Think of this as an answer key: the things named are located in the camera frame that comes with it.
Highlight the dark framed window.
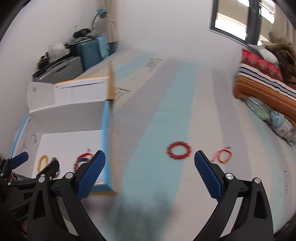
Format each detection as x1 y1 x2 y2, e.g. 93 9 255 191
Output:
210 1 275 46

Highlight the red string bracelet gold charm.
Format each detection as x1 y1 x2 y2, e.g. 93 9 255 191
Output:
211 147 233 164

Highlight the striped folded blanket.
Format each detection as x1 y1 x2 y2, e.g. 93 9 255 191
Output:
233 48 296 124

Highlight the yellow amber bead bracelet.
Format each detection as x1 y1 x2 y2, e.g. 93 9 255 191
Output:
36 155 50 173

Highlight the red cord bracelet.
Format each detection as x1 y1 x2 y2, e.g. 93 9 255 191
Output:
73 149 94 172

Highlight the blue desk lamp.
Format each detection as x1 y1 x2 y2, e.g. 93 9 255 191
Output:
91 8 107 30

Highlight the floral quilt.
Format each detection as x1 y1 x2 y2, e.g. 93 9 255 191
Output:
243 97 295 147

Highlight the beige curtain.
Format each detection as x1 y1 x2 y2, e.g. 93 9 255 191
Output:
104 0 118 43

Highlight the grey suitcase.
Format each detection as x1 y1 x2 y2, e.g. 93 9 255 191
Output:
32 56 83 84

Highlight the red bead bracelet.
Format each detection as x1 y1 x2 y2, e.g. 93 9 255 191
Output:
165 141 193 160

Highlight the white plastic bag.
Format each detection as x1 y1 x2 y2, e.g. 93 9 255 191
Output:
47 42 70 62

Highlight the teal suitcase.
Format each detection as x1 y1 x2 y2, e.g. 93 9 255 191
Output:
76 35 110 71

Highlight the striped bed sheet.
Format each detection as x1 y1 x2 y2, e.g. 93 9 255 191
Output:
83 50 295 240

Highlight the black clothes pile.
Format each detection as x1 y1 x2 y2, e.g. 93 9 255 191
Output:
64 28 98 48

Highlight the blue white cardboard box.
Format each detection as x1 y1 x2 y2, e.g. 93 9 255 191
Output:
11 62 116 195

